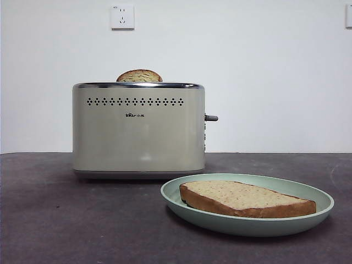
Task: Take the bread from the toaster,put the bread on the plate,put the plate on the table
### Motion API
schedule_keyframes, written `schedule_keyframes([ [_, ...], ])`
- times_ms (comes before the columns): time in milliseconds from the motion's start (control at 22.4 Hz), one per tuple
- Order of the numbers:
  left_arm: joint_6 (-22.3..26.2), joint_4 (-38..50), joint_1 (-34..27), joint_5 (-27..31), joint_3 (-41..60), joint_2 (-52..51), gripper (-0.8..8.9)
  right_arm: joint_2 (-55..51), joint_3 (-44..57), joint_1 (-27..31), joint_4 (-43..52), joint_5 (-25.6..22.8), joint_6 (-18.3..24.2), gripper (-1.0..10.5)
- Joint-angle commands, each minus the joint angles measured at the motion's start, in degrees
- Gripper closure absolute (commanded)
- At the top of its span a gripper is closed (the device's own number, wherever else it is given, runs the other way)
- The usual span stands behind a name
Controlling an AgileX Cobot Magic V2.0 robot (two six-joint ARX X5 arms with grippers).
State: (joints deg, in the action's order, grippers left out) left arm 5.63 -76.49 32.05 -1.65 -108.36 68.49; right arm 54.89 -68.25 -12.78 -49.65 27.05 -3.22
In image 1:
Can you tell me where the cream metal toaster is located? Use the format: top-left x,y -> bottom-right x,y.
72,81 -> 207,181

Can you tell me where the small dark-crust bread slice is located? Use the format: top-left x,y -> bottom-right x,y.
115,69 -> 164,83

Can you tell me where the large light bread slice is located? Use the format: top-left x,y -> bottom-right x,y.
179,180 -> 317,219

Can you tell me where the pale green round plate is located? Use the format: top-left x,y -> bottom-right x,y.
160,172 -> 335,238

